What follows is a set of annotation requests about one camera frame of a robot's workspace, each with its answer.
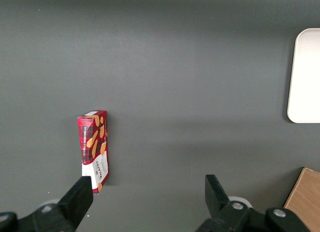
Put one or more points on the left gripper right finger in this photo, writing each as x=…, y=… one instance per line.
x=220, y=207

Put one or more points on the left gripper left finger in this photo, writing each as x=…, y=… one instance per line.
x=72, y=204

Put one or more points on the cream rectangular plastic tray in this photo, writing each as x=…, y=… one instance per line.
x=305, y=79

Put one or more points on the red tartan shortbread cookie box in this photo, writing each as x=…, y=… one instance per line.
x=93, y=142

